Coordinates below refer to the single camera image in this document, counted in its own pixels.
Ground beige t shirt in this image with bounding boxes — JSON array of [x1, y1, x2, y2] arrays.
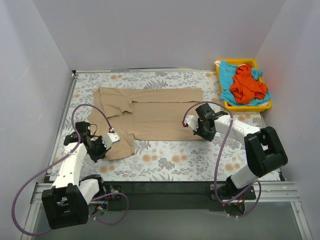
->
[[87, 86, 203, 161]]

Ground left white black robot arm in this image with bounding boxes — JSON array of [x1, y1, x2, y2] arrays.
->
[[41, 121, 121, 230]]

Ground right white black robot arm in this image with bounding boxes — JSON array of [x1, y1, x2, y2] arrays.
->
[[183, 103, 288, 199]]

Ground floral patterned table mat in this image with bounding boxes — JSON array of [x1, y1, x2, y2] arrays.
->
[[55, 70, 247, 182]]

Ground orange t shirt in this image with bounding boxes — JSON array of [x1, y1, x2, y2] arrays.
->
[[229, 64, 268, 105]]

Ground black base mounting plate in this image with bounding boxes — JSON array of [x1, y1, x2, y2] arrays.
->
[[104, 181, 224, 212]]

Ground yellow plastic bin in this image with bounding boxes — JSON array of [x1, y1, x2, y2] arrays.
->
[[214, 58, 273, 113]]

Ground turquoise t shirt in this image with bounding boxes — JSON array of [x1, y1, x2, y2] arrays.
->
[[217, 59, 272, 107]]

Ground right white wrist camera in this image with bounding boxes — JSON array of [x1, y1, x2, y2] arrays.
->
[[182, 115, 199, 132]]

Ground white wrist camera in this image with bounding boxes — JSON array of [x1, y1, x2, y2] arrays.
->
[[182, 115, 199, 132], [101, 132, 121, 150]]

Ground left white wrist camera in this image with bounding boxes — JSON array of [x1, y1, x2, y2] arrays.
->
[[101, 132, 121, 150]]

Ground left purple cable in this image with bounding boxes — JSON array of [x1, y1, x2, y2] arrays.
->
[[11, 103, 130, 237]]

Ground aluminium frame rail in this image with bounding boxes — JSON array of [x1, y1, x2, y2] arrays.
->
[[30, 181, 301, 203]]

